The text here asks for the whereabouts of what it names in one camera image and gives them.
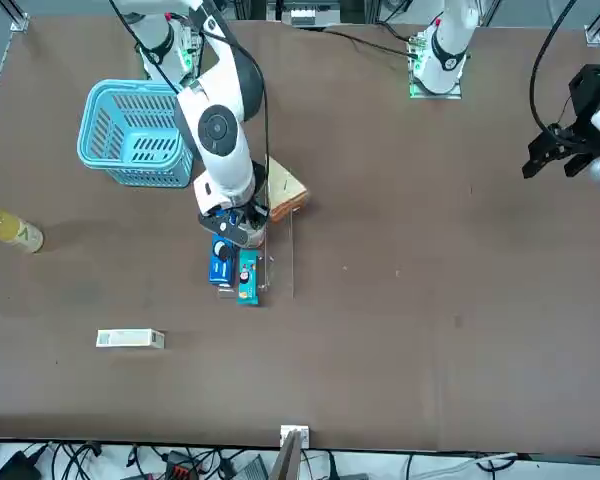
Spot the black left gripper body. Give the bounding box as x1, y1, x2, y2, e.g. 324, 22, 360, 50
552, 64, 600, 152

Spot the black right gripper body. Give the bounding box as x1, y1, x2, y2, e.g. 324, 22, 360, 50
228, 167, 270, 220

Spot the blue Oreo cookie box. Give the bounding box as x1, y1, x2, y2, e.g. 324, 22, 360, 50
207, 212, 241, 287

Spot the clear acrylic display shelf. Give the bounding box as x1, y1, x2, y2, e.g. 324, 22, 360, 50
214, 199, 298, 300

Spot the triangular sandwich pack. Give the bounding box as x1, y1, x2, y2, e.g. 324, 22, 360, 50
265, 155, 313, 224

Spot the teal cartoon snack packet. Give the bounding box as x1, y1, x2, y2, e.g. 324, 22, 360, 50
236, 248, 261, 307

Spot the light blue plastic basket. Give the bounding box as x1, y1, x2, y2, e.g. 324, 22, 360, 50
76, 78, 197, 189

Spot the white biscuit box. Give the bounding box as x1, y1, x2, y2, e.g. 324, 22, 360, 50
95, 328, 167, 351

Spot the yellow juice bottle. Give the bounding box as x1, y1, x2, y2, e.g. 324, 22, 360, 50
0, 206, 45, 254

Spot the grey device box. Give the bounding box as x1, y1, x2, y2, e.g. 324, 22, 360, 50
240, 458, 270, 480

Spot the orange and black connector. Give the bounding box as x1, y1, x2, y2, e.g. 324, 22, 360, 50
165, 452, 191, 480

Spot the black power adapter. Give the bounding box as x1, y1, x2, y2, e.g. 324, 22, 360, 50
0, 449, 39, 480

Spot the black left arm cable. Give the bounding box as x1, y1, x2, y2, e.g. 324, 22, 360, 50
528, 0, 581, 132

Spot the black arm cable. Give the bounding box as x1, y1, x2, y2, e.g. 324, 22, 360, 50
528, 0, 581, 132
104, 0, 272, 204

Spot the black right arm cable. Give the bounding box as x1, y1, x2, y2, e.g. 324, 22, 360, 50
104, 0, 272, 204

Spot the black cable on table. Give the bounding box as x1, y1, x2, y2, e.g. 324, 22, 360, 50
323, 27, 412, 57

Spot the white table edge bracket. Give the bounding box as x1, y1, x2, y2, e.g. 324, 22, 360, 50
279, 424, 311, 448

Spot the grey camera post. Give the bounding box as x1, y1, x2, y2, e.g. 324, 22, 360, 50
269, 429, 305, 480

